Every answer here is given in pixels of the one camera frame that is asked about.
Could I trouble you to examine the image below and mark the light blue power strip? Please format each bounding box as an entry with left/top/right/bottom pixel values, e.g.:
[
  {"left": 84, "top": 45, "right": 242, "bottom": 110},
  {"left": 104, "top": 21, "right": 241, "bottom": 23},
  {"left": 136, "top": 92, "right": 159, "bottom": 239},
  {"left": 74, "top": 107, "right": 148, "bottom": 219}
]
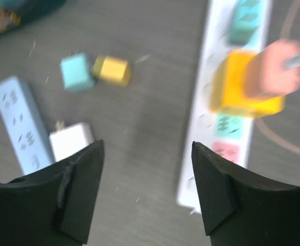
[{"left": 0, "top": 76, "right": 55, "bottom": 175}]

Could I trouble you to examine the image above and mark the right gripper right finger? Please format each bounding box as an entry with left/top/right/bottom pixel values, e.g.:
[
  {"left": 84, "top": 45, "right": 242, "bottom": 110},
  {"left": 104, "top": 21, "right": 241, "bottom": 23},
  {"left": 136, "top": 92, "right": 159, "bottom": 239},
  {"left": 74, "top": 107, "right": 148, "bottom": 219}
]
[{"left": 191, "top": 142, "right": 300, "bottom": 245}]

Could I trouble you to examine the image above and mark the small yellow usb charger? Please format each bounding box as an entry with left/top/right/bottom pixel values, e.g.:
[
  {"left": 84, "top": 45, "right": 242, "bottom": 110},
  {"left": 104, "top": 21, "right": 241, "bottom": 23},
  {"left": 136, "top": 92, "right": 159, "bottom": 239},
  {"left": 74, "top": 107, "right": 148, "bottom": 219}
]
[{"left": 92, "top": 56, "right": 132, "bottom": 87}]

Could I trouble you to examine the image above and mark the teal plug adapter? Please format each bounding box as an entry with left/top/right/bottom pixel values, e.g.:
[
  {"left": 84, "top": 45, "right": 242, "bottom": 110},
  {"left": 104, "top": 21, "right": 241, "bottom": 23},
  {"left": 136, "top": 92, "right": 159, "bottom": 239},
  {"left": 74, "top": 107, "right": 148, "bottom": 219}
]
[{"left": 228, "top": 0, "right": 263, "bottom": 46}]

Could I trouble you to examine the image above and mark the green patterned box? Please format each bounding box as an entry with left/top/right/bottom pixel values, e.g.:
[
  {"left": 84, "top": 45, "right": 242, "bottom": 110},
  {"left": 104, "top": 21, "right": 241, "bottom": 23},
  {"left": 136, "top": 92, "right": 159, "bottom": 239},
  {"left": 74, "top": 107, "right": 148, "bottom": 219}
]
[{"left": 0, "top": 0, "right": 65, "bottom": 35}]

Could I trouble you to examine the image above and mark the yellow cube socket adapter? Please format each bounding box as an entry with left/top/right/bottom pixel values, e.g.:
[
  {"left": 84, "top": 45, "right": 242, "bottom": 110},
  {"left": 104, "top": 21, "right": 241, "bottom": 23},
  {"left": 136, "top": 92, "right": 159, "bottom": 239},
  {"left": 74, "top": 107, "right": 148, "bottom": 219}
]
[{"left": 209, "top": 50, "right": 285, "bottom": 118}]

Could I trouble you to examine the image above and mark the white usb charger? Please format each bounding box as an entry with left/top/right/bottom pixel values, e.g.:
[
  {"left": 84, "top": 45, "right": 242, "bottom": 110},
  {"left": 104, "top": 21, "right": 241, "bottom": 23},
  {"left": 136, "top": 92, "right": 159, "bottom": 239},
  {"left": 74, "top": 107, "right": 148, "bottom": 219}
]
[{"left": 49, "top": 120, "right": 95, "bottom": 162}]

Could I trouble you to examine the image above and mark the pink thin cable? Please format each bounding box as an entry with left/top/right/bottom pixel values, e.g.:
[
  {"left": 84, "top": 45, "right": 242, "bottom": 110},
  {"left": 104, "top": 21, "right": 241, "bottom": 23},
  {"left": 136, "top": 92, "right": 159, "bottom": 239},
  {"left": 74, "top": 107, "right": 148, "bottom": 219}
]
[{"left": 254, "top": 0, "right": 300, "bottom": 157}]

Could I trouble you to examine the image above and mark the pink charger plug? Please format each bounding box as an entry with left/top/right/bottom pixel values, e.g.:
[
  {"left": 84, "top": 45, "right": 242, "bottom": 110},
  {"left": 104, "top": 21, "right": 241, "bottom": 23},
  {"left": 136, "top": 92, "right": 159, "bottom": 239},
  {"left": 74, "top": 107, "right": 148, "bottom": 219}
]
[{"left": 244, "top": 39, "right": 300, "bottom": 99}]

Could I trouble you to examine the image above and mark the small teal charger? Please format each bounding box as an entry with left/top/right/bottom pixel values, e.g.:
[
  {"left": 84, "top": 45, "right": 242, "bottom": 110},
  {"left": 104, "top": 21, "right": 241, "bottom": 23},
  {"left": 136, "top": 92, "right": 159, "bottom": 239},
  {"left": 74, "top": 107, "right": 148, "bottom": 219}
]
[{"left": 60, "top": 53, "right": 96, "bottom": 92}]

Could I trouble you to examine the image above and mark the white power strip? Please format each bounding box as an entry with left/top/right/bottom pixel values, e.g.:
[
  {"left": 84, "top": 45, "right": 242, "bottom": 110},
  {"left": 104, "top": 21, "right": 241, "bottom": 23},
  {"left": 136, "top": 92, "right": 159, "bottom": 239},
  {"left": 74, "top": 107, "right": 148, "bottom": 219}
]
[{"left": 177, "top": 1, "right": 253, "bottom": 214}]

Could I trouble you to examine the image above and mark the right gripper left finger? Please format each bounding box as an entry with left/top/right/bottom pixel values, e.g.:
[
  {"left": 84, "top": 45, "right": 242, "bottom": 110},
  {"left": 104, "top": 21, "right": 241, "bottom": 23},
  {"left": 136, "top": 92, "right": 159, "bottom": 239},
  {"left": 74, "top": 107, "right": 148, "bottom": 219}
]
[{"left": 0, "top": 140, "right": 104, "bottom": 245}]

